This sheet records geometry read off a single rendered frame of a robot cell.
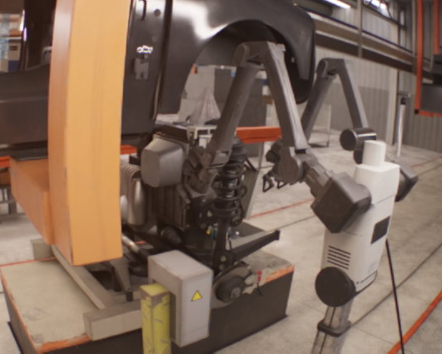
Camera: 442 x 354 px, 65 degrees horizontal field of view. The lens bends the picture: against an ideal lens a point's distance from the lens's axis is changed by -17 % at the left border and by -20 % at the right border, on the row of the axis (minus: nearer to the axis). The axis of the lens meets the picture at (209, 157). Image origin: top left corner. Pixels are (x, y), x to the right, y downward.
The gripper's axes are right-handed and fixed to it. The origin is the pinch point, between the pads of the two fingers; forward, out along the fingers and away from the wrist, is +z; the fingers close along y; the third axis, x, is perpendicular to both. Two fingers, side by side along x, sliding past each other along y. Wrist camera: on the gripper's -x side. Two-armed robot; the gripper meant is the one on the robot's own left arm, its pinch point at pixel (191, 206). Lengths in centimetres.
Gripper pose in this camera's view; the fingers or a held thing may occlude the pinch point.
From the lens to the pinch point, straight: 156.0
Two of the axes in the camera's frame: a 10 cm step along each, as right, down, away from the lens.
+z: -3.7, 7.5, 5.4
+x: 5.3, 6.5, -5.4
